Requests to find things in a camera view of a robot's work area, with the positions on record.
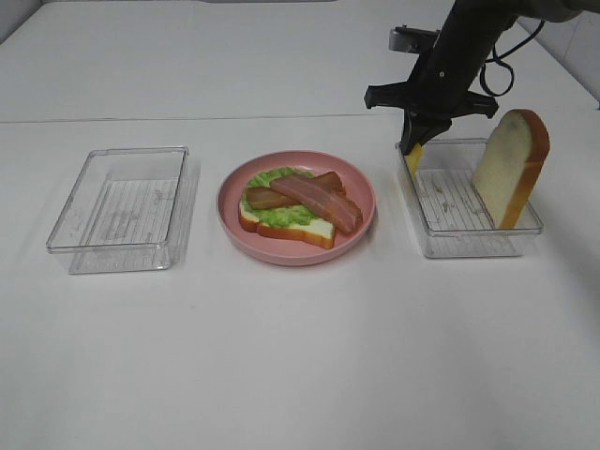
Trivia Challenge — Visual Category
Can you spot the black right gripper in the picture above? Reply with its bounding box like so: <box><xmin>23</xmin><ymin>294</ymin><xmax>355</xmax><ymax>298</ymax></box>
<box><xmin>365</xmin><ymin>1</ymin><xmax>516</xmax><ymax>155</ymax></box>

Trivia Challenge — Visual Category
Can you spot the yellow cheese slice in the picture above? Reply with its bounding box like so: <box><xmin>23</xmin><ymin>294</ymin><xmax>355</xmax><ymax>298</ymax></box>
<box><xmin>404</xmin><ymin>143</ymin><xmax>424</xmax><ymax>179</ymax></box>

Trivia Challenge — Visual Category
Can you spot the bread slice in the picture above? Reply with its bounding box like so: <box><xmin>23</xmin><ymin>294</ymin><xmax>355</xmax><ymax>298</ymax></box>
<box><xmin>238</xmin><ymin>201</ymin><xmax>336</xmax><ymax>249</ymax></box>
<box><xmin>472</xmin><ymin>109</ymin><xmax>550</xmax><ymax>229</ymax></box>

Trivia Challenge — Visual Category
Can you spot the pink bacon strip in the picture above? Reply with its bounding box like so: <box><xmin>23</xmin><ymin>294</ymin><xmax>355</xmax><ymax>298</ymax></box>
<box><xmin>270</xmin><ymin>173</ymin><xmax>363</xmax><ymax>233</ymax></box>

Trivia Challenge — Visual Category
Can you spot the green lettuce leaf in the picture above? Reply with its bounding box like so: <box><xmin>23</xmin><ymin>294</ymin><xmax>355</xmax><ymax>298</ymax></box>
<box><xmin>241</xmin><ymin>166</ymin><xmax>316</xmax><ymax>227</ymax></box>

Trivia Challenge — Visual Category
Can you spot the brown bacon strip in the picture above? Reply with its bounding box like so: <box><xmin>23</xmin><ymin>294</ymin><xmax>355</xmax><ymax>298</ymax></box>
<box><xmin>245</xmin><ymin>171</ymin><xmax>346</xmax><ymax>210</ymax></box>

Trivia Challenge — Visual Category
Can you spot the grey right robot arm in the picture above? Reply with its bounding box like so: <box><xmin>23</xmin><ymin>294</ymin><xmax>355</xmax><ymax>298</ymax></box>
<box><xmin>365</xmin><ymin>1</ymin><xmax>599</xmax><ymax>155</ymax></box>

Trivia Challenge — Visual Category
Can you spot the pink round plate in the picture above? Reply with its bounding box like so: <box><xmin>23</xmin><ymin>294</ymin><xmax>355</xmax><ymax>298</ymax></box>
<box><xmin>217</xmin><ymin>150</ymin><xmax>376</xmax><ymax>266</ymax></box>

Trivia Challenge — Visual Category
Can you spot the right clear plastic tray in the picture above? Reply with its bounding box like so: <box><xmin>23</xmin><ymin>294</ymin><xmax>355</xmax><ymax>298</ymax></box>
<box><xmin>399</xmin><ymin>138</ymin><xmax>544</xmax><ymax>259</ymax></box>

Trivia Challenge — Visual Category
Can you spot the clear plastic tray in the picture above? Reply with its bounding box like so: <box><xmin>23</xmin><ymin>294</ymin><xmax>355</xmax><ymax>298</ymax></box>
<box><xmin>399</xmin><ymin>138</ymin><xmax>544</xmax><ymax>259</ymax></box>
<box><xmin>46</xmin><ymin>146</ymin><xmax>198</xmax><ymax>275</ymax></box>

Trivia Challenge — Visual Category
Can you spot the left clear plastic tray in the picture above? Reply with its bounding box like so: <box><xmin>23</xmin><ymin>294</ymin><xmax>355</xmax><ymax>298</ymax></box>
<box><xmin>46</xmin><ymin>146</ymin><xmax>198</xmax><ymax>275</ymax></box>

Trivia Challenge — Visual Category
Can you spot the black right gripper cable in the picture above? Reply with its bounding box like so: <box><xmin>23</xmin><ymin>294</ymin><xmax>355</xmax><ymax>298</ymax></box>
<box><xmin>477</xmin><ymin>18</ymin><xmax>548</xmax><ymax>98</ymax></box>

